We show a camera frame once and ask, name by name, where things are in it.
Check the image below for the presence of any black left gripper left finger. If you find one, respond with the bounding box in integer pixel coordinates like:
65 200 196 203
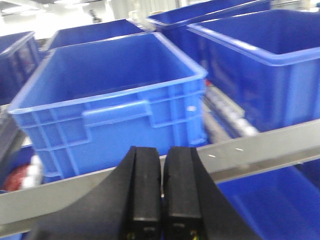
27 146 161 240

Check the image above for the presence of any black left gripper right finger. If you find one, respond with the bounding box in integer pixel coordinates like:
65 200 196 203
163 146 260 240

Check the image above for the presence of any blue crate lower right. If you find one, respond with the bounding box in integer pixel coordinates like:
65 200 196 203
217 166 320 240

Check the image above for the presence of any white roller conveyor track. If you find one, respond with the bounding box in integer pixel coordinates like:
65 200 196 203
202 86 259 143

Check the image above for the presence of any blue crate centre left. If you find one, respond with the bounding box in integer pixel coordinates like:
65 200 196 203
8 32 207 182

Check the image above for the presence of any blue crate behind centre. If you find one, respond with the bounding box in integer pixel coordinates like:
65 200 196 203
43 19 146 51

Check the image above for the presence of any blue crate tilted top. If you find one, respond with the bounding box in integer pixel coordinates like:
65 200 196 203
147 0 271 50

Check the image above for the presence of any blue crate far left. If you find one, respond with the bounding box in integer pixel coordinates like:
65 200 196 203
0 31 42 105

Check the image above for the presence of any stainless steel rack rail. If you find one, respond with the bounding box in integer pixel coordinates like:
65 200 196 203
0 120 320 237

